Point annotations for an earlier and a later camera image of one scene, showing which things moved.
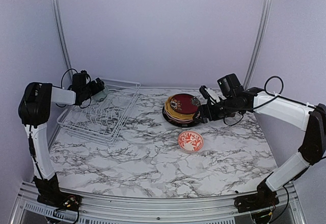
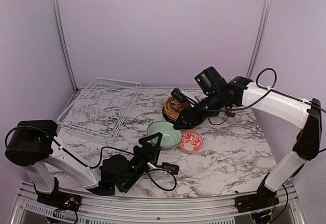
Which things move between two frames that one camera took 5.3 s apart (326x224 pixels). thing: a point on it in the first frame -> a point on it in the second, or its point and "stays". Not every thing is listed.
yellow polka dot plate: (172, 113) stays
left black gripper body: (88, 93) -> (139, 153)
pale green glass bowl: (100, 96) -> (170, 137)
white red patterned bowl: (190, 141) stays
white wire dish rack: (102, 120) stays
